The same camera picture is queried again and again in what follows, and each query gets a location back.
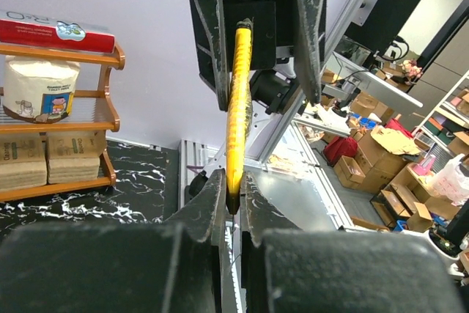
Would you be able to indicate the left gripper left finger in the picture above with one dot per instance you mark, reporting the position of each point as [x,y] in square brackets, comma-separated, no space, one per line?
[174,266]

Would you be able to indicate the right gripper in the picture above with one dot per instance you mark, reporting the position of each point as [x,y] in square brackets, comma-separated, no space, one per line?
[282,28]

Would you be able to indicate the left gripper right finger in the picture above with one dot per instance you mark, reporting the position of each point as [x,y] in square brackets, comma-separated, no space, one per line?
[287,269]

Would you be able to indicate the yellow utility knife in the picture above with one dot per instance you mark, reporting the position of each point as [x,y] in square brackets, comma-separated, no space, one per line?
[239,113]

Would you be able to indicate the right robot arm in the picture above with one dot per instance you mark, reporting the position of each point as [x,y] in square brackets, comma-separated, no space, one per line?
[275,88]

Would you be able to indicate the red silver toothpaste box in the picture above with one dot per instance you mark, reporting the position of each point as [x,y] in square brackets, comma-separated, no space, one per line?
[21,28]

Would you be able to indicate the lower beige cleaning pad pack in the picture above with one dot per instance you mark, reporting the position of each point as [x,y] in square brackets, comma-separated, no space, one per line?
[74,156]

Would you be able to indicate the beige cleaning pad pack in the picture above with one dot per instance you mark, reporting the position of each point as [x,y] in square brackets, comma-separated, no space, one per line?
[23,163]
[74,156]

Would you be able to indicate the orange wooden shelf rack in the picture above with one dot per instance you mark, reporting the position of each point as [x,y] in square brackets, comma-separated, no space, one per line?
[91,110]

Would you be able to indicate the upper beige cleaning pad pack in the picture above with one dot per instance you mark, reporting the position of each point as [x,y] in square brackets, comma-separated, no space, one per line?
[23,163]

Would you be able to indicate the right toilet paper roll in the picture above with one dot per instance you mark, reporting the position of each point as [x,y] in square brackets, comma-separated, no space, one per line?
[39,90]

